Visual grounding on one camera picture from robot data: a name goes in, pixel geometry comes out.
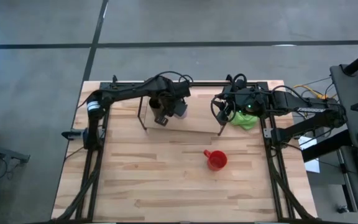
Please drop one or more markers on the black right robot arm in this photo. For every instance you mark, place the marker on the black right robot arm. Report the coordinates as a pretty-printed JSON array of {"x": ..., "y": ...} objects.
[{"x": 309, "y": 109}]

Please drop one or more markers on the black metal table frame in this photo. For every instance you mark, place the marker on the black metal table frame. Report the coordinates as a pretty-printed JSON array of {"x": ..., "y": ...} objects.
[{"x": 207, "y": 84}]

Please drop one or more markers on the red mug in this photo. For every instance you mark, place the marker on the red mug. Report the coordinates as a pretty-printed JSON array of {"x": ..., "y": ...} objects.
[{"x": 216, "y": 161}]

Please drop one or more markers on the green cloth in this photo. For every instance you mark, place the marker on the green cloth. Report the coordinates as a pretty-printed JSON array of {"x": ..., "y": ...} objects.
[{"x": 244, "y": 122}]

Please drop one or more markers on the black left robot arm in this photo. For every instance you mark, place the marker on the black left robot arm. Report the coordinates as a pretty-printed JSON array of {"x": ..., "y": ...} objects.
[{"x": 126, "y": 90}]

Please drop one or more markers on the tall black cup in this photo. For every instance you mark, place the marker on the tall black cup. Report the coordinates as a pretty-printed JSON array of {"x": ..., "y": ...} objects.
[{"x": 154, "y": 104}]

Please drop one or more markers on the grey desk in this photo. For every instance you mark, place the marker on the grey desk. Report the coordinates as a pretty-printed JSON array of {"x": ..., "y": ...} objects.
[{"x": 350, "y": 93}]

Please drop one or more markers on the wooden shelf black metal frame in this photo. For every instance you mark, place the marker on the wooden shelf black metal frame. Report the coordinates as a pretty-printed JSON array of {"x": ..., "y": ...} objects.
[{"x": 197, "y": 121}]

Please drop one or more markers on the black desk beam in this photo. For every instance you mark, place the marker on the black desk beam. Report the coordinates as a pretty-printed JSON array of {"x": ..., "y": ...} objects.
[{"x": 325, "y": 146}]

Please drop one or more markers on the black side-mounted device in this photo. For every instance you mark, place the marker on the black side-mounted device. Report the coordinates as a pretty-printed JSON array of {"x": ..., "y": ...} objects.
[{"x": 73, "y": 134}]

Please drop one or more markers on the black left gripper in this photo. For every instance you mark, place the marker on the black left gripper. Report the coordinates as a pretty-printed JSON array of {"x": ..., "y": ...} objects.
[{"x": 174, "y": 91}]

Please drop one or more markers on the white paper sheet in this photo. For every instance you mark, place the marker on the white paper sheet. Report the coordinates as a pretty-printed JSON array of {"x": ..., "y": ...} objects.
[{"x": 312, "y": 165}]

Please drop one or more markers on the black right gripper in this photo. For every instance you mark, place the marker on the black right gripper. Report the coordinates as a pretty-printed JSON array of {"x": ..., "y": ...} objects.
[{"x": 244, "y": 101}]

